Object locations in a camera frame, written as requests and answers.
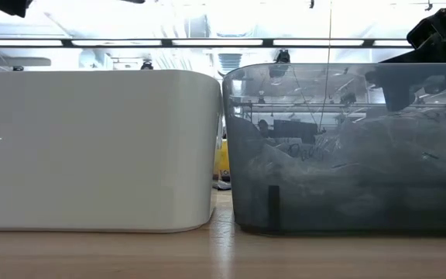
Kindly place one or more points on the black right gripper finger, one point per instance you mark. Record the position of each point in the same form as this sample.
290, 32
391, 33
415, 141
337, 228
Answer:
397, 89

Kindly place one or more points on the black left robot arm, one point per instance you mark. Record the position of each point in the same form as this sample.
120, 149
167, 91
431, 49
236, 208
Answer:
10, 5

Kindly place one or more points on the smoky transparent plastic bin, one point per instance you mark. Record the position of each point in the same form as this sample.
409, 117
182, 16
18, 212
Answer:
323, 217

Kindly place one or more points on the grey louvred vent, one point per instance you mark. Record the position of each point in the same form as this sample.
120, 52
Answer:
230, 62

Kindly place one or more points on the yellow disinfecting wipes canister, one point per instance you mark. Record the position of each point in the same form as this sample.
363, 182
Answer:
222, 157

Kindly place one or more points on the black horizontal room beam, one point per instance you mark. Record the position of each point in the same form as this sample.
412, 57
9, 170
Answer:
167, 42

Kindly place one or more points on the white plastic bin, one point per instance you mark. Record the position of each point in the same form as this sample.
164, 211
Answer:
91, 155

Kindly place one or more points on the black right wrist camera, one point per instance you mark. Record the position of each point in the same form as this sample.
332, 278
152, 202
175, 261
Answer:
428, 35

